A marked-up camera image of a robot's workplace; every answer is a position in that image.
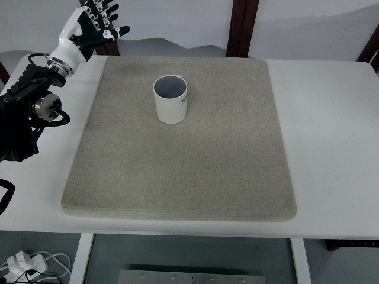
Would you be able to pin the white robotic hand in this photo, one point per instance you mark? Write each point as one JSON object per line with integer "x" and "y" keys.
{"x": 80, "y": 32}

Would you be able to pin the white ribbed cup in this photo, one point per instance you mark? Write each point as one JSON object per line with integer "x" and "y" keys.
{"x": 170, "y": 94}

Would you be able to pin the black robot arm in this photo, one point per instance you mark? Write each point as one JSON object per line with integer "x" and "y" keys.
{"x": 28, "y": 106}

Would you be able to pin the beige felt mat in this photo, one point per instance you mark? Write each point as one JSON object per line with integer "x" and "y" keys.
{"x": 225, "y": 161}

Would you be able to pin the white power strip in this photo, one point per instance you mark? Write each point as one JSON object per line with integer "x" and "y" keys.
{"x": 18, "y": 264}

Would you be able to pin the dark brown furniture foot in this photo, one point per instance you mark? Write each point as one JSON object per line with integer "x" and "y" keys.
{"x": 334, "y": 244}

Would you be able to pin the left brown wooden post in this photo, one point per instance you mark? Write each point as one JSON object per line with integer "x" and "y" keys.
{"x": 109, "y": 49}

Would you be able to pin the brown wooden post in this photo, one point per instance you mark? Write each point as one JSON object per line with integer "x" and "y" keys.
{"x": 242, "y": 23}
{"x": 109, "y": 49}
{"x": 370, "y": 52}

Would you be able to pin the middle brown wooden post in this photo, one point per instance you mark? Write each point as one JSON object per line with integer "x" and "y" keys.
{"x": 242, "y": 23}

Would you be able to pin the white table leg frame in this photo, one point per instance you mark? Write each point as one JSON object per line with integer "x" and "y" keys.
{"x": 82, "y": 258}

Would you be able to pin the right brown wooden post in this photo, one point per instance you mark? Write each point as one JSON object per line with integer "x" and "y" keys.
{"x": 370, "y": 52}

